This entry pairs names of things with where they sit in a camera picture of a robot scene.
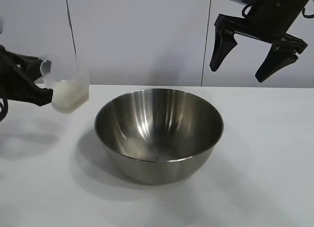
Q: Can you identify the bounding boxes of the clear plastic measuring cup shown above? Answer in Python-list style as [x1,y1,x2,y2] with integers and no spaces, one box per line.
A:
[39,54,90,114]

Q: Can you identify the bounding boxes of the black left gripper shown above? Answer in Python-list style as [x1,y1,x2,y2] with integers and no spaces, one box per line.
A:
[0,47,53,107]

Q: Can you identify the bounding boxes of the black looped gripper cable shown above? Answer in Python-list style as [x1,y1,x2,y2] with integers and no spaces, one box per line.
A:
[302,6,314,18]
[241,3,252,18]

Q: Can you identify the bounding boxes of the white rice grains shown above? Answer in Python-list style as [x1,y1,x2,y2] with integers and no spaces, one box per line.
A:
[52,79,89,114]

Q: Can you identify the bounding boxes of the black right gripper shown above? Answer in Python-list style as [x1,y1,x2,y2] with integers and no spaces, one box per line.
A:
[209,0,309,83]

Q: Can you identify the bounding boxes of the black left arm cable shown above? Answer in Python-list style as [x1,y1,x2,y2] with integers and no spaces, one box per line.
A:
[0,98,10,122]

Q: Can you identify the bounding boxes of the stainless steel mixing bowl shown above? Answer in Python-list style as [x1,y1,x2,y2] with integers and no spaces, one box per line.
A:
[94,88,225,186]

